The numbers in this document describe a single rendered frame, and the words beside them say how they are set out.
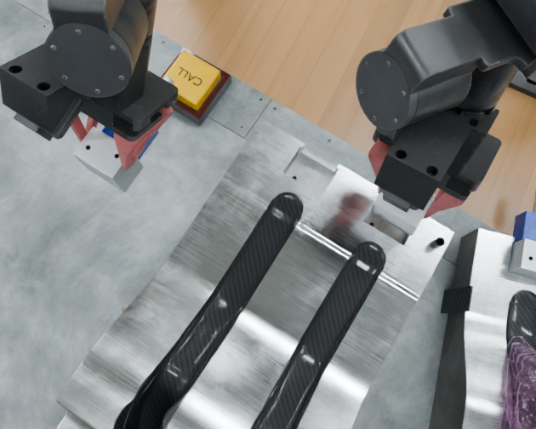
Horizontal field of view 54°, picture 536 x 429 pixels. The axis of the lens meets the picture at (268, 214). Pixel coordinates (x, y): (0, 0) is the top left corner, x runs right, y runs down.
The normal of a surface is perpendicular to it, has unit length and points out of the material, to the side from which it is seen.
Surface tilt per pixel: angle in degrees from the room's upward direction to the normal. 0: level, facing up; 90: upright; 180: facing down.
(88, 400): 7
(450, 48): 14
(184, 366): 26
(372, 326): 3
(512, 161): 0
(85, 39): 64
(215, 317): 22
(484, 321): 9
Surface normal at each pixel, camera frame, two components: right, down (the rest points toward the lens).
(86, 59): -0.04, 0.76
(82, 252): 0.04, -0.25
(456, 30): 0.26, -0.35
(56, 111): 0.85, 0.51
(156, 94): 0.28, -0.62
